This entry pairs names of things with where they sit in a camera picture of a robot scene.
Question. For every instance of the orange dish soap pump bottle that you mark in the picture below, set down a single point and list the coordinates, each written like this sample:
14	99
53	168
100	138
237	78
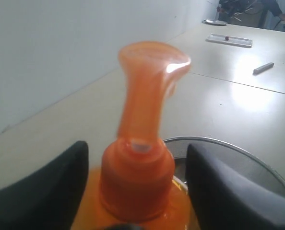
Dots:
136	183

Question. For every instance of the flat silver metal tray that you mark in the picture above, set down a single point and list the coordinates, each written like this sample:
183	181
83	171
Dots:
233	41

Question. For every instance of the grey marker pen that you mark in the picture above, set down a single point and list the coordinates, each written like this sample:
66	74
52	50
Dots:
263	68

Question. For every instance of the steel mesh strainer basin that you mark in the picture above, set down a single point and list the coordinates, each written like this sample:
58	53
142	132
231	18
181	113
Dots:
236	158

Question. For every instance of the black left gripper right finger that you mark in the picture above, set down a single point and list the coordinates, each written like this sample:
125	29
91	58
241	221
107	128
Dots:
225	200

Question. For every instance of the dark background equipment clutter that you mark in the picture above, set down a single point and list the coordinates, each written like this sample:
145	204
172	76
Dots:
250	12

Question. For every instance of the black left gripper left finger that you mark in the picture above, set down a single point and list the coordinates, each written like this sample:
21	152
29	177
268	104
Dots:
49	198

